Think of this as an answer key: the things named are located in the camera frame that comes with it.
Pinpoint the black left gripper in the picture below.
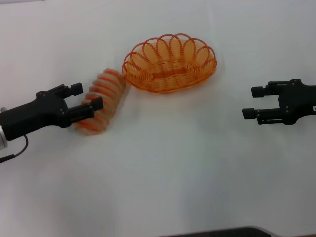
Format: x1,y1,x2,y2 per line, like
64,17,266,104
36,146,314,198
0,82,104,141

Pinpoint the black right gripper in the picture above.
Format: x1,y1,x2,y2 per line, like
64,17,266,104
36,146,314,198
242,79,316,126

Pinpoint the orange striped bread loaf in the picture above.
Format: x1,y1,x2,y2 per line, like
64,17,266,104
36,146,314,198
74,68,128,136

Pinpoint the orange wire basket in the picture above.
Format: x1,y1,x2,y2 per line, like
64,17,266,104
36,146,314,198
122,32,218,94

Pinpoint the dark robot base cover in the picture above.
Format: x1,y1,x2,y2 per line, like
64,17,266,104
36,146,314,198
158,225,279,237

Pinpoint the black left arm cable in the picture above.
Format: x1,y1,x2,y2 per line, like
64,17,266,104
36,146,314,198
0,135,29,163

